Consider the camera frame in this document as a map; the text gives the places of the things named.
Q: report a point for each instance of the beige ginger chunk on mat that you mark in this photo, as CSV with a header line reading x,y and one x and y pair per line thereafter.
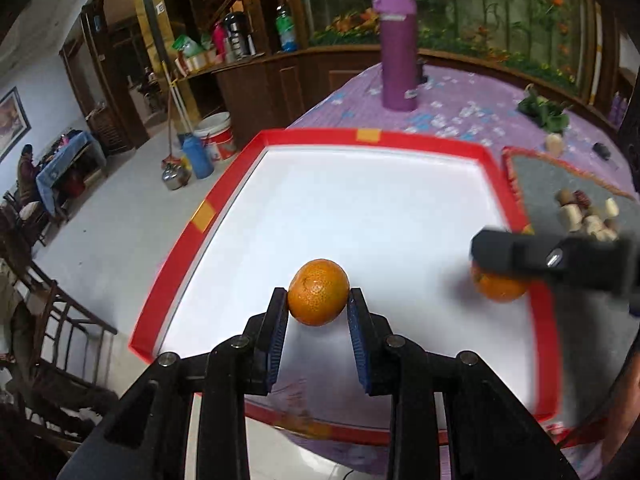
x,y
571,217

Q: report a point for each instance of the framed wall painting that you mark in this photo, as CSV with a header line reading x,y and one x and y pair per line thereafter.
x,y
14,123

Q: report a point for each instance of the black cup behind thermos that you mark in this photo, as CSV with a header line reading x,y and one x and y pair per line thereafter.
x,y
423,77

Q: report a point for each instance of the orange mandarin fruit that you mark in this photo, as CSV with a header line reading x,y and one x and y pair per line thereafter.
x,y
318,292
496,287

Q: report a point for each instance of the red framed white tray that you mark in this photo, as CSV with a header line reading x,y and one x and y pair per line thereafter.
x,y
396,211

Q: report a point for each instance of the small black object on cloth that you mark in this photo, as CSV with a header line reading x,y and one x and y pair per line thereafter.
x,y
602,151

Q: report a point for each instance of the blue water jug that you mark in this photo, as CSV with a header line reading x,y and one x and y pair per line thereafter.
x,y
202,165

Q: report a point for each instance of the seated person in background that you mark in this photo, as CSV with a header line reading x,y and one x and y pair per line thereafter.
x,y
27,188

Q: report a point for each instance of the grey mat with red trim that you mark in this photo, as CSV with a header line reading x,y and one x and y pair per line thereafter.
x,y
596,225

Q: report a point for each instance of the purple thermos bottle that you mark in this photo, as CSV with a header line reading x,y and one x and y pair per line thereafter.
x,y
398,21

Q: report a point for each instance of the flower mural panel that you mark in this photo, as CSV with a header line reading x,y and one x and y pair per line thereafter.
x,y
540,38

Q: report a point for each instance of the wooden chair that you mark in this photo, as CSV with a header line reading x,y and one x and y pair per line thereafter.
x,y
56,353

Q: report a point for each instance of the beige garlic-like piece on cloth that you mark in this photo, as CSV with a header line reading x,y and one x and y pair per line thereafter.
x,y
554,144

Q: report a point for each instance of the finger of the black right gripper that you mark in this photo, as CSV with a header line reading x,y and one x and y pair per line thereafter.
x,y
550,259

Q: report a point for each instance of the blue covered side table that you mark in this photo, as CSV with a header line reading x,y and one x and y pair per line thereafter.
x,y
80,143

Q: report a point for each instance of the steel kettle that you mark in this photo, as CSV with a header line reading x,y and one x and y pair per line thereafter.
x,y
174,174

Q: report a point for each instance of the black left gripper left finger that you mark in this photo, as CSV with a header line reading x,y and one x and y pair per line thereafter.
x,y
244,364

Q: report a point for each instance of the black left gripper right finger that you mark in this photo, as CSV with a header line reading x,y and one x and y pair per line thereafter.
x,y
391,365

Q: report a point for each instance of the green white bottle on shelf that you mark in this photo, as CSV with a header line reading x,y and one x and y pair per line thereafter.
x,y
286,30

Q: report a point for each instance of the purple floral tablecloth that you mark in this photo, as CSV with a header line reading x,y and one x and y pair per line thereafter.
x,y
465,106

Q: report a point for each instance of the white red plastic bucket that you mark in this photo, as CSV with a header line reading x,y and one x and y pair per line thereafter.
x,y
215,133

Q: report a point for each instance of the green leafy vegetable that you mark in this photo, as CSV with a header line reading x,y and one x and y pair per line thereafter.
x,y
546,114

